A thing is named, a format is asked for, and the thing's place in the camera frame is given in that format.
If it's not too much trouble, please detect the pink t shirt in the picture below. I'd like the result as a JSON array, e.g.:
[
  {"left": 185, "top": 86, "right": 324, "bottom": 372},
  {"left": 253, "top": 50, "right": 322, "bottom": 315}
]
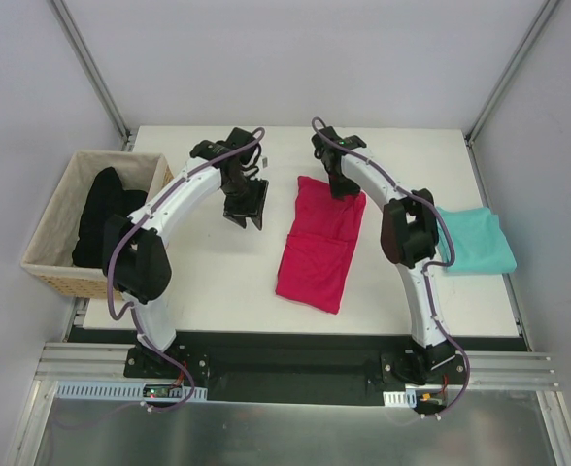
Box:
[{"left": 276, "top": 176, "right": 366, "bottom": 315}]

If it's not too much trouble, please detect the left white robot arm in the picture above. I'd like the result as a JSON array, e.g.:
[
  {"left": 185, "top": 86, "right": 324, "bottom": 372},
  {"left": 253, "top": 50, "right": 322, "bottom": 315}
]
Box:
[{"left": 102, "top": 127, "right": 269, "bottom": 378}]

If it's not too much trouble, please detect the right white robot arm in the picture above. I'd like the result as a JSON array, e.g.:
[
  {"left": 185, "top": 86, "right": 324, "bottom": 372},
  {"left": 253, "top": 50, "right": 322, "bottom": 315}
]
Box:
[{"left": 312, "top": 126, "right": 451, "bottom": 383}]

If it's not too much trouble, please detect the black t shirt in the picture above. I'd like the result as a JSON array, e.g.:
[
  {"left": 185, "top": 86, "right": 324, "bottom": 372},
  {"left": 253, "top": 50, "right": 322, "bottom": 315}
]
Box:
[{"left": 72, "top": 167, "right": 148, "bottom": 269}]

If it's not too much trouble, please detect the folded teal t shirt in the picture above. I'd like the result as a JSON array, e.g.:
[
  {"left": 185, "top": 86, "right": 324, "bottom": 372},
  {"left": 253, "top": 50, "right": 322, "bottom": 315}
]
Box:
[{"left": 437, "top": 207, "right": 517, "bottom": 276}]

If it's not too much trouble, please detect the wicker laundry basket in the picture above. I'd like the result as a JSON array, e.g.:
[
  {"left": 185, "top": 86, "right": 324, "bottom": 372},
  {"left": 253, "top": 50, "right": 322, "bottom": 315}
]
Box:
[{"left": 20, "top": 150, "right": 173, "bottom": 299}]

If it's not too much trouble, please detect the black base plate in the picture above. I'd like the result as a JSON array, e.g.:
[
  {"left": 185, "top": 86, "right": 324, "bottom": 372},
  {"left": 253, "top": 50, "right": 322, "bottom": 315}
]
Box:
[{"left": 123, "top": 331, "right": 469, "bottom": 406}]

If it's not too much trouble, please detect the left white cable duct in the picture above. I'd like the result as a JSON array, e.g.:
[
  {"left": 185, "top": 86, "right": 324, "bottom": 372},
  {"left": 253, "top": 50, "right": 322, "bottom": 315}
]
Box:
[{"left": 56, "top": 382, "right": 208, "bottom": 403}]

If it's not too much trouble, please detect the white cable duct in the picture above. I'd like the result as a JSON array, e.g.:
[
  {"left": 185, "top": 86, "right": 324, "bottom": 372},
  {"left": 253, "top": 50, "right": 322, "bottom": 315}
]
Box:
[
  {"left": 383, "top": 389, "right": 417, "bottom": 409},
  {"left": 56, "top": 382, "right": 208, "bottom": 403}
]

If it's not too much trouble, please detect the right white cable duct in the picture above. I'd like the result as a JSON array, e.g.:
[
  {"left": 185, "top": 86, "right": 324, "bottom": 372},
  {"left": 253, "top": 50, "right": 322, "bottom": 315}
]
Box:
[{"left": 383, "top": 389, "right": 417, "bottom": 409}]

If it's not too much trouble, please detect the left rear aluminium post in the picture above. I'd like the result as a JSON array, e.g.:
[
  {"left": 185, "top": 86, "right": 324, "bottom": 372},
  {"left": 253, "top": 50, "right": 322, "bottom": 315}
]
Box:
[{"left": 47, "top": 0, "right": 132, "bottom": 145}]

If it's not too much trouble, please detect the aluminium post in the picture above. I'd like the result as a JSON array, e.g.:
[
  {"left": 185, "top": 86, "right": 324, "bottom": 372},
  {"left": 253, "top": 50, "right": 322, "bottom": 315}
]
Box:
[
  {"left": 47, "top": 0, "right": 132, "bottom": 145},
  {"left": 465, "top": 0, "right": 563, "bottom": 148}
]

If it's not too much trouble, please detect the aluminium rail frame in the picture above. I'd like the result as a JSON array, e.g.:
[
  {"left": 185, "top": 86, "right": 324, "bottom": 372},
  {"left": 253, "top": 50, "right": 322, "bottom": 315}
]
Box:
[{"left": 9, "top": 293, "right": 571, "bottom": 465}]

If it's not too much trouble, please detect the right rear aluminium post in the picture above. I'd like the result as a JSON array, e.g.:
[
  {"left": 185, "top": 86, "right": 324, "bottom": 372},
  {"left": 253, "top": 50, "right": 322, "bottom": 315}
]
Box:
[{"left": 465, "top": 0, "right": 563, "bottom": 148}]

